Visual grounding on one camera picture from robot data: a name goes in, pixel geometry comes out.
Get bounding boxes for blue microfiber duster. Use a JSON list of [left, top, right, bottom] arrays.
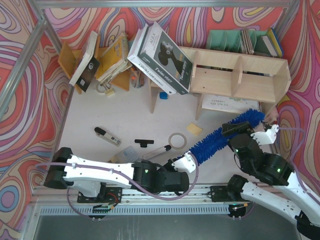
[[189, 109, 265, 170]]

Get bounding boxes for masking tape roll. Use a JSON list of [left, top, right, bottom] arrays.
[[168, 132, 187, 149]]

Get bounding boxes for black T-shaped plastic part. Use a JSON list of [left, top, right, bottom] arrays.
[[134, 139, 154, 148]]

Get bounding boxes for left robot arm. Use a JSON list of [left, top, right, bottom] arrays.
[[44, 147, 198, 198]]

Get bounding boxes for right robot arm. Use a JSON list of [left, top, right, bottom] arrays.
[[222, 121, 320, 240]]

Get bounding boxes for light wooden bookshelf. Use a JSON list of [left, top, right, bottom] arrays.
[[148, 46, 292, 130]]

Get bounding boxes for white black marker pen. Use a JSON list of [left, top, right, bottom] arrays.
[[141, 144, 172, 161]]

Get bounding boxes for spiral bound drawing notebook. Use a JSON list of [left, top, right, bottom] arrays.
[[201, 94, 262, 114]]

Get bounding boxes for yellow grey calculator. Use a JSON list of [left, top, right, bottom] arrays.
[[108, 146, 140, 164]]

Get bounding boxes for yellow sticky note pad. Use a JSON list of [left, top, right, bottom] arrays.
[[186, 123, 203, 136]]

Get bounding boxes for blue pencil sharpener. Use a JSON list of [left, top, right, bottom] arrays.
[[159, 92, 169, 100]]

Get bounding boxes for green desk organizer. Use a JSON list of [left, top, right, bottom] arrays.
[[205, 29, 279, 58]]

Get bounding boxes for blue yellow book in organizer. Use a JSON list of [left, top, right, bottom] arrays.
[[261, 28, 284, 58]]

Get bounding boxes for pen cup with pencils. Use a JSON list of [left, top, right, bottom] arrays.
[[129, 67, 145, 89]]

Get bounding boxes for yellow books stack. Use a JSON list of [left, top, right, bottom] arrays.
[[96, 32, 132, 85]]

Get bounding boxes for white black leaning book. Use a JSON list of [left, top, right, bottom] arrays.
[[69, 31, 100, 92]]

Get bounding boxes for orange wooden book stand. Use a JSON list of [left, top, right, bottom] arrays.
[[58, 35, 131, 93]]

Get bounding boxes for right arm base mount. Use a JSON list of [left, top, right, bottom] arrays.
[[206, 185, 254, 203]]

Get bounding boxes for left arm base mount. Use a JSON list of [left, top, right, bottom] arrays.
[[77, 186, 123, 204]]

